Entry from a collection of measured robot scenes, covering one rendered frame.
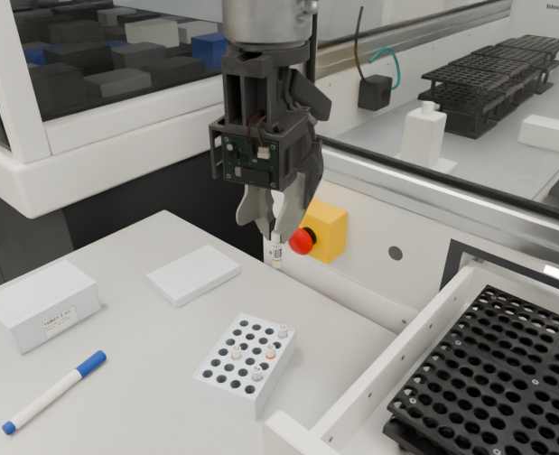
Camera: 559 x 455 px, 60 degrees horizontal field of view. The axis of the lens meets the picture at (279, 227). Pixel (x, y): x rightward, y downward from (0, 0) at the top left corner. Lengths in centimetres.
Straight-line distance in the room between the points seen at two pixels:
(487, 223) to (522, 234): 4
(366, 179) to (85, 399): 45
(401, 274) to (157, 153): 60
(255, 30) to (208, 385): 40
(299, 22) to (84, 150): 64
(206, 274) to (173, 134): 40
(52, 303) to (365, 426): 45
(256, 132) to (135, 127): 63
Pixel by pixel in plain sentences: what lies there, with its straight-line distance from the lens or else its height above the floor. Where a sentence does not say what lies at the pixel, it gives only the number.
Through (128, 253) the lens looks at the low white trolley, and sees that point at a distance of 90.
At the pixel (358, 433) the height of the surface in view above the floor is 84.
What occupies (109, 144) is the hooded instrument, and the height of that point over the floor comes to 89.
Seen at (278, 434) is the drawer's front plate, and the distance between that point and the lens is 40.
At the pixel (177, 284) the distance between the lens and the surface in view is 78.
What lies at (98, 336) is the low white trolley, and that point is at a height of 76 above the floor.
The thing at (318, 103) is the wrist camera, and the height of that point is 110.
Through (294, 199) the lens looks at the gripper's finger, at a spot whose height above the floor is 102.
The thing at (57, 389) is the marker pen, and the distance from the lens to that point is 68.
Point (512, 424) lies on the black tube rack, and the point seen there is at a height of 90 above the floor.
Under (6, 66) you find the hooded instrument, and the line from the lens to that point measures 89.
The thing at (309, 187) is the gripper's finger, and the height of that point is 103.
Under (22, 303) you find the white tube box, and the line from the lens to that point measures 76.
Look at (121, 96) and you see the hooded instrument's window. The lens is 102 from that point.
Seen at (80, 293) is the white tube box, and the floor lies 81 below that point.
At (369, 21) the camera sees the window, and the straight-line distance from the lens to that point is 62.
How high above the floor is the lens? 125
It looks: 32 degrees down
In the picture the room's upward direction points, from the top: straight up
